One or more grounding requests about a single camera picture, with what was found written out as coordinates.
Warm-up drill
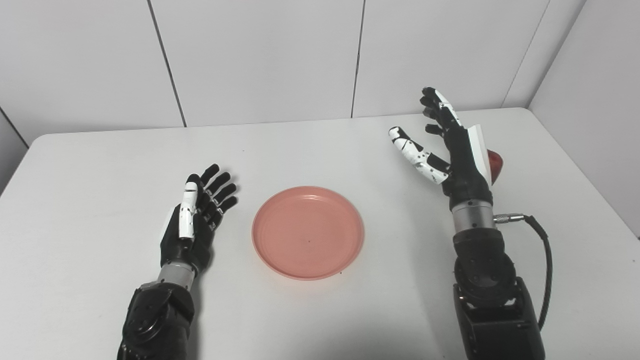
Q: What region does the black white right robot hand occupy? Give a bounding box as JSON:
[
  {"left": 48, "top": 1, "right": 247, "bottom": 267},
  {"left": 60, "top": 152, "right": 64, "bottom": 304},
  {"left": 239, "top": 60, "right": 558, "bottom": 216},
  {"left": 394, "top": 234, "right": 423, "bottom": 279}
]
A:
[{"left": 388, "top": 87, "right": 494, "bottom": 211}]

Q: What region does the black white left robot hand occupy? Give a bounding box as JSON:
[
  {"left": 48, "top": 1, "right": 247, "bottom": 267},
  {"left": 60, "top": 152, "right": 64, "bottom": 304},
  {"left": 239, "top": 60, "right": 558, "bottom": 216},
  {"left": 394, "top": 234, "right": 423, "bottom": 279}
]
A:
[{"left": 160, "top": 163, "right": 239, "bottom": 275}]

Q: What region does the red apple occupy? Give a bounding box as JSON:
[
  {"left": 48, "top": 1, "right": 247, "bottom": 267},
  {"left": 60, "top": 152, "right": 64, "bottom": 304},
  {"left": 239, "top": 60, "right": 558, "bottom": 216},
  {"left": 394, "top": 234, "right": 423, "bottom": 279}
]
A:
[{"left": 486, "top": 149, "right": 505, "bottom": 185}]

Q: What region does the pink round plate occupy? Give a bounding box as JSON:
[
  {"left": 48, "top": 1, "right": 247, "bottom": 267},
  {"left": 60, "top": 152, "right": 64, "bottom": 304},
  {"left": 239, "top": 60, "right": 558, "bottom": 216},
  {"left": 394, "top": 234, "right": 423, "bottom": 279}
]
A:
[{"left": 251, "top": 186, "right": 365, "bottom": 281}]

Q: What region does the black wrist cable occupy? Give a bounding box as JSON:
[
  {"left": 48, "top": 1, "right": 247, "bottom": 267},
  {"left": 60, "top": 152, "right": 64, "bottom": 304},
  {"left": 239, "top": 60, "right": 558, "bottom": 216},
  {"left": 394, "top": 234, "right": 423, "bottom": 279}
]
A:
[{"left": 493, "top": 213, "right": 554, "bottom": 331}]

